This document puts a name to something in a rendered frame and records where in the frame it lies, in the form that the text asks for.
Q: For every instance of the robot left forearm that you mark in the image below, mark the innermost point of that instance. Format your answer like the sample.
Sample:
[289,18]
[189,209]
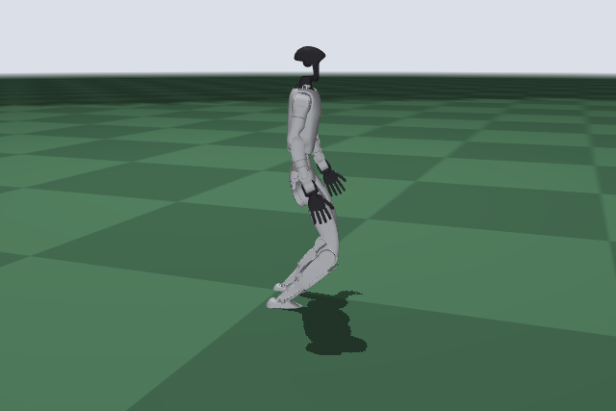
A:
[318,156]

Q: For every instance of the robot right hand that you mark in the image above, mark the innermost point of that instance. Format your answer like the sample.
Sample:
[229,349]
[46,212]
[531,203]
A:
[316,203]

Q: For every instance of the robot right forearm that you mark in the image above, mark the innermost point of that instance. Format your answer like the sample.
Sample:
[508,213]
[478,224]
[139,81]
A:
[299,160]

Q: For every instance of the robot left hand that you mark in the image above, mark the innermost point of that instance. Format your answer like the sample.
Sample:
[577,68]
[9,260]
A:
[330,177]

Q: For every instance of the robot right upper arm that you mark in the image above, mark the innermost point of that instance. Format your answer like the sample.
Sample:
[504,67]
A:
[301,106]

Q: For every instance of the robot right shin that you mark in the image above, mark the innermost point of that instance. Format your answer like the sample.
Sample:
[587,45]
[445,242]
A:
[314,271]

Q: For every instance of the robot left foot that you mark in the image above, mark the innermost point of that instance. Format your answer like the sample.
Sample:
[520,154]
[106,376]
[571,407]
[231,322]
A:
[278,287]

